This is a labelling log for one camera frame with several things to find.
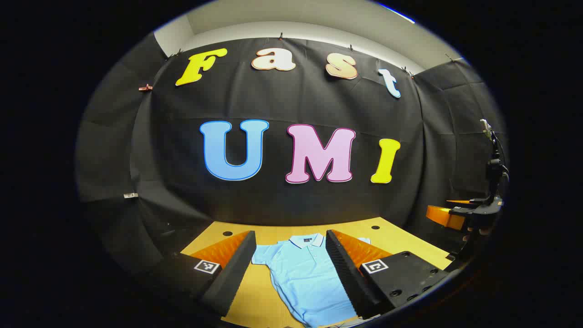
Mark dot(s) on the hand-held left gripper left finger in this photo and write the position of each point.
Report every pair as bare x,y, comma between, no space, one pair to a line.
237,264

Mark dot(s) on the small orange cloth clip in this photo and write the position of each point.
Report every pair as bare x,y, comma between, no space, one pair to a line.
145,87

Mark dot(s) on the light blue T-shirt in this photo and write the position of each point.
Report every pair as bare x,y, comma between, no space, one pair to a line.
305,273

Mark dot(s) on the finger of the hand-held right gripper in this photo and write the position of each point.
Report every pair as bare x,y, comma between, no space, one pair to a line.
444,216
467,203

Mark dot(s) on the black backdrop cloth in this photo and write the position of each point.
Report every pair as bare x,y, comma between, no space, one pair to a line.
273,100

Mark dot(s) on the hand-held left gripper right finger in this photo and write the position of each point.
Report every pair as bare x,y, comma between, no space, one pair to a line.
346,269

